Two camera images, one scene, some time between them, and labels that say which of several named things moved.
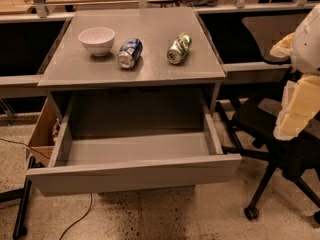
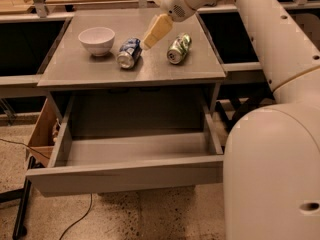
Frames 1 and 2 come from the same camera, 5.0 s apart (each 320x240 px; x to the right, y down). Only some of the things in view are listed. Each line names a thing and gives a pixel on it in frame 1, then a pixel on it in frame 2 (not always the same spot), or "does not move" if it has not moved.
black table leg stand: [23, 194] does not move
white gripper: [308, 45] to [172, 1]
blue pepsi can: [129, 52] does not move
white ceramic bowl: [98, 40] does not move
